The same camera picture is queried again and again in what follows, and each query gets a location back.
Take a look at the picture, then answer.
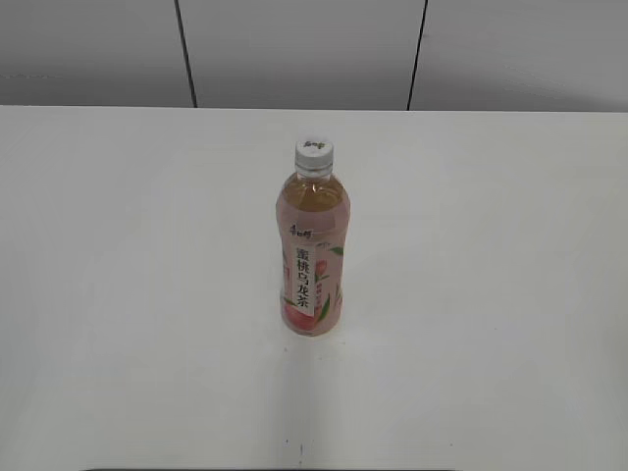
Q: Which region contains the peach oolong tea bottle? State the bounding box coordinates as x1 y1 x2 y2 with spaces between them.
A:
276 172 350 337

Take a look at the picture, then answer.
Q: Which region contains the white bottle cap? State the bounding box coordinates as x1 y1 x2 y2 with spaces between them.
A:
294 138 335 169

